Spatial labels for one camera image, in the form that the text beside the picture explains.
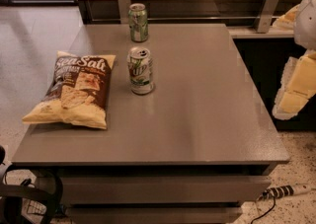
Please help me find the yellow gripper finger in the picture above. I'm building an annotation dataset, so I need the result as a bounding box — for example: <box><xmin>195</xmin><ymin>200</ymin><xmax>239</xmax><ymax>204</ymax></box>
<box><xmin>273</xmin><ymin>5</ymin><xmax>298</xmax><ymax>30</ymax></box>
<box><xmin>273</xmin><ymin>49</ymin><xmax>316</xmax><ymax>120</ymax></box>

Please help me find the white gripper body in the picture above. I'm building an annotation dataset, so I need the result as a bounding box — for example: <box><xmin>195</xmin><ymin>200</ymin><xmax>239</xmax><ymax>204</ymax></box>
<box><xmin>293</xmin><ymin>0</ymin><xmax>316</xmax><ymax>50</ymax></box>

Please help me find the green soda can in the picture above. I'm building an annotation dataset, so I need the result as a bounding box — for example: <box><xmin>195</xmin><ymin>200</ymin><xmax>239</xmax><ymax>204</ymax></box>
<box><xmin>128</xmin><ymin>3</ymin><xmax>148</xmax><ymax>42</ymax></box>

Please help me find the white 7up soda can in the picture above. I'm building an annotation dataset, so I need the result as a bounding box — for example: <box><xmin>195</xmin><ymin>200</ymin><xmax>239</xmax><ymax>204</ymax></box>
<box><xmin>126</xmin><ymin>46</ymin><xmax>154</xmax><ymax>95</ymax></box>

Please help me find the white power strip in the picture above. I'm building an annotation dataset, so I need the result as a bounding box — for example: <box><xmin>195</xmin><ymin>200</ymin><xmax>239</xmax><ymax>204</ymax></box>
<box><xmin>258</xmin><ymin>184</ymin><xmax>312</xmax><ymax>201</ymax></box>

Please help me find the grey drawer cabinet table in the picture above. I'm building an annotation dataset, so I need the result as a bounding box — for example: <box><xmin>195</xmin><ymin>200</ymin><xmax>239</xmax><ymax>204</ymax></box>
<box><xmin>13</xmin><ymin>25</ymin><xmax>289</xmax><ymax>224</ymax></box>

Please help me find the sea salt chips bag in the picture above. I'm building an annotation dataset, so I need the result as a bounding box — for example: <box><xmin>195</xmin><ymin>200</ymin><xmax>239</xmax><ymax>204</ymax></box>
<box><xmin>23</xmin><ymin>51</ymin><xmax>116</xmax><ymax>129</ymax></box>

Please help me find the black office chair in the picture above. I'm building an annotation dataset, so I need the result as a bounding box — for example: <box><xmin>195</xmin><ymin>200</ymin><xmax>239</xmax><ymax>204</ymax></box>
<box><xmin>0</xmin><ymin>146</ymin><xmax>63</xmax><ymax>224</ymax></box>

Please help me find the right metal bracket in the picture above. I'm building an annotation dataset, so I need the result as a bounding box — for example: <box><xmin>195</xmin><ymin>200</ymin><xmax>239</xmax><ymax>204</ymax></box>
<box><xmin>254</xmin><ymin>0</ymin><xmax>279</xmax><ymax>34</ymax></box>

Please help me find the metal bracket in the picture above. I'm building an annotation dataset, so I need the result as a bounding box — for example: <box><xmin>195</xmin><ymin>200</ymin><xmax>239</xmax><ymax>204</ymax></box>
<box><xmin>118</xmin><ymin>0</ymin><xmax>131</xmax><ymax>24</ymax></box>
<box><xmin>254</xmin><ymin>0</ymin><xmax>279</xmax><ymax>34</ymax></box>

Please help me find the black power cable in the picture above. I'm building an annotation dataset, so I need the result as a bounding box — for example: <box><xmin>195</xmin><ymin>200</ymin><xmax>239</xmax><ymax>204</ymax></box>
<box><xmin>250</xmin><ymin>194</ymin><xmax>277</xmax><ymax>224</ymax></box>

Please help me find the left metal bracket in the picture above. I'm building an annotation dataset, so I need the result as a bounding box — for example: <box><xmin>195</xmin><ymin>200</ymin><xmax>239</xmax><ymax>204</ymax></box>
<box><xmin>118</xmin><ymin>0</ymin><xmax>131</xmax><ymax>24</ymax></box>

